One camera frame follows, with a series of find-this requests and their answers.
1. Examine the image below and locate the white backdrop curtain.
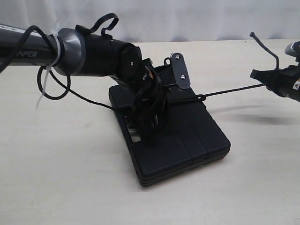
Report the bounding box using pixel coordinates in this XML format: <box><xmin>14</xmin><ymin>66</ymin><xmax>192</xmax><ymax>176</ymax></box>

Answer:
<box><xmin>0</xmin><ymin>0</ymin><xmax>300</xmax><ymax>42</ymax></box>

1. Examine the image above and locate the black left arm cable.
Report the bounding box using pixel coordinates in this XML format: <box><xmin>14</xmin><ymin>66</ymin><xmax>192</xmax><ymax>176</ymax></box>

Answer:
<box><xmin>0</xmin><ymin>13</ymin><xmax>119</xmax><ymax>111</ymax></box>

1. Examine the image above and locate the white zip tie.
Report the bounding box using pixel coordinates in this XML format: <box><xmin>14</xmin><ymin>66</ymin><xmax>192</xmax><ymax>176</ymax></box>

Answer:
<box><xmin>36</xmin><ymin>30</ymin><xmax>61</xmax><ymax>110</ymax></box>

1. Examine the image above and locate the black plastic carrying case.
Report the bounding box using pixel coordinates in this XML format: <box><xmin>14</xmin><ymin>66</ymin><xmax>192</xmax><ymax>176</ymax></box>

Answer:
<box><xmin>109</xmin><ymin>85</ymin><xmax>231</xmax><ymax>187</ymax></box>

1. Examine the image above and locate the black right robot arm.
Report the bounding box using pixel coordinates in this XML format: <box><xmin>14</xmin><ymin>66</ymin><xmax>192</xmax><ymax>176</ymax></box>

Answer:
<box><xmin>250</xmin><ymin>65</ymin><xmax>300</xmax><ymax>102</ymax></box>

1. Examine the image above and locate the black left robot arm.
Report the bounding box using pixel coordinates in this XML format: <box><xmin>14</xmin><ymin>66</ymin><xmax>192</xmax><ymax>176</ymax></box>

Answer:
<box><xmin>0</xmin><ymin>24</ymin><xmax>172</xmax><ymax>137</ymax></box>

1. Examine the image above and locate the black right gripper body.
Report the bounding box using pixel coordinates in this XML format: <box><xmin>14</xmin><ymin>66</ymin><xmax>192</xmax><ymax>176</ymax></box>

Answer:
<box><xmin>250</xmin><ymin>67</ymin><xmax>295</xmax><ymax>98</ymax></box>

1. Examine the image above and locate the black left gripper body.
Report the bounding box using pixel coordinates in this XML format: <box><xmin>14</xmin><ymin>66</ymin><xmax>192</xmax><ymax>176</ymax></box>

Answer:
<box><xmin>131</xmin><ymin>58</ymin><xmax>175</xmax><ymax>140</ymax></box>

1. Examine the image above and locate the black cord with knot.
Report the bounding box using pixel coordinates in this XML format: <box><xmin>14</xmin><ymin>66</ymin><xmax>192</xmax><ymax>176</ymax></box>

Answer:
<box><xmin>173</xmin><ymin>32</ymin><xmax>282</xmax><ymax>105</ymax></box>

